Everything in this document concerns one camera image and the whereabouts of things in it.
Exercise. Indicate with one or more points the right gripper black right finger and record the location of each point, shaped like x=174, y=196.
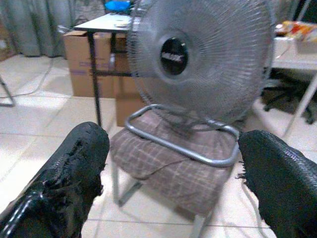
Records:
x=284, y=186

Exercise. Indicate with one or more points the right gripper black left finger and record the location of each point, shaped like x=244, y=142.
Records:
x=62, y=186

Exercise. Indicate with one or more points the grey round floor fan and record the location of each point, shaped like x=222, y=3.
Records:
x=210, y=62

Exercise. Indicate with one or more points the black office chair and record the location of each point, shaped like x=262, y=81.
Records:
x=284, y=99

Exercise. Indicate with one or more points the plaid cushioned metal chair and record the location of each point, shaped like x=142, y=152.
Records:
x=173, y=181

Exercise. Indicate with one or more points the large cardboard box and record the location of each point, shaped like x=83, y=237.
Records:
x=79, y=59

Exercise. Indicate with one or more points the white folding table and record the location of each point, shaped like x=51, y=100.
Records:
x=292, y=57

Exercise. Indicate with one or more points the yellow red snack bag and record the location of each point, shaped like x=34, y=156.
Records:
x=297, y=29

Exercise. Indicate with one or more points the grey curtain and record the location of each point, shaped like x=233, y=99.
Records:
x=32, y=24

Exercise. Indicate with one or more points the grey table with black legs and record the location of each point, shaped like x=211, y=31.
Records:
x=104, y=23

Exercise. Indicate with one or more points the small white flat object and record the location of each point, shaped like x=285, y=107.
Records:
x=122, y=24

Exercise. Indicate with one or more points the blue plastic bag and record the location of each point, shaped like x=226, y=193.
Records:
x=116, y=5

